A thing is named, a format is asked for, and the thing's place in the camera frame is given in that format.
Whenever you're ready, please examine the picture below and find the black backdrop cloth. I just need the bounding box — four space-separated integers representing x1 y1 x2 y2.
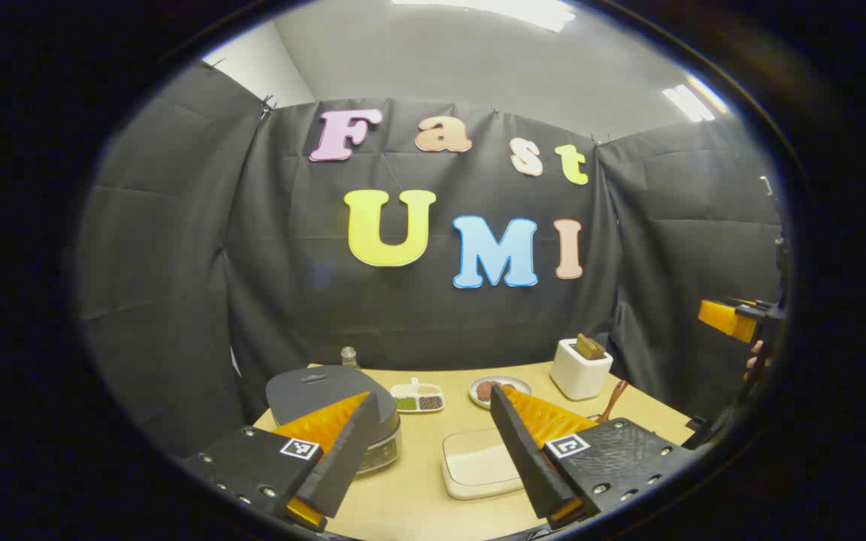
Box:
76 64 787 459

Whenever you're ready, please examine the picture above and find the brown wooden spoon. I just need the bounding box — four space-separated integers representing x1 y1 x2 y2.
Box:
598 379 630 424

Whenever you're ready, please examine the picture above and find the white divided dish of beans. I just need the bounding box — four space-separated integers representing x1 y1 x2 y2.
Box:
390 378 446 413

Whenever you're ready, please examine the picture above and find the cream tray of rice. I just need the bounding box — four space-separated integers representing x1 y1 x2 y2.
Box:
442 428 525 501

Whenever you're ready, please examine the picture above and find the white chopstick holder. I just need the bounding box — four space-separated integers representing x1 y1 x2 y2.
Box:
550 338 614 401

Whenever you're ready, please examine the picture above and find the white round plate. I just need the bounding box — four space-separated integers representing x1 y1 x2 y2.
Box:
468 376 532 410

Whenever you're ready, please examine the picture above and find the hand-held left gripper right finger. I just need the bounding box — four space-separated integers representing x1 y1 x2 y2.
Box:
489 385 704 529

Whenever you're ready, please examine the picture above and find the dark grey rice cooker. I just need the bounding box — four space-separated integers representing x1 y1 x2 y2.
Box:
265 365 402 474

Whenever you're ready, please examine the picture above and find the ceiling light panel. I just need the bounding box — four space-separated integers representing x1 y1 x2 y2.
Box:
662 75 731 122

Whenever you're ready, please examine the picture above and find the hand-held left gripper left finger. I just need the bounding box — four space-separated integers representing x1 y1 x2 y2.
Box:
177 391 381 531

